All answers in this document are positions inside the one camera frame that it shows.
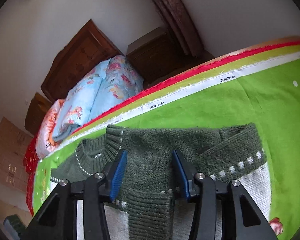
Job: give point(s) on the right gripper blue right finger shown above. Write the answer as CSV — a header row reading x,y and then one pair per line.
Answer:
x,y
183,175

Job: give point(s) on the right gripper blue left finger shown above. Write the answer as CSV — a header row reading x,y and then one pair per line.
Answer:
x,y
115,172

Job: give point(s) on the green and white knit sweater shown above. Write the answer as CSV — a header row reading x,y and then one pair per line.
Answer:
x,y
148,206

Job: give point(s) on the pink floral quilt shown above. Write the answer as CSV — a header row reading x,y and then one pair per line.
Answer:
x,y
44,142

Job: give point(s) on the red bedding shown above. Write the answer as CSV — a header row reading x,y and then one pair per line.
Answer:
x,y
30,162

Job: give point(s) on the blue floral quilt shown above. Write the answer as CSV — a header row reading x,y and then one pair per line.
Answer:
x,y
108,84

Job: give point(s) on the small wooden headboard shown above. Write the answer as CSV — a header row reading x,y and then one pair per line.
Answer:
x,y
36,112

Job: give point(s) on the light wooden wardrobe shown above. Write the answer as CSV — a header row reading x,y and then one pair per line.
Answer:
x,y
13,145

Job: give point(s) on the dark wooden nightstand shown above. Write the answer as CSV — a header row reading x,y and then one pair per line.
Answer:
x,y
155,55

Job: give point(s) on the green cartoon bed sheet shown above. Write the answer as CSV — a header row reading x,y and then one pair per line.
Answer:
x,y
259,86

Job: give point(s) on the large wooden headboard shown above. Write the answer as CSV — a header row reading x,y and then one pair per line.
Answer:
x,y
86,49

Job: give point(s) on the red floral curtain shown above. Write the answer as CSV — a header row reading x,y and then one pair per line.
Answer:
x,y
181,27

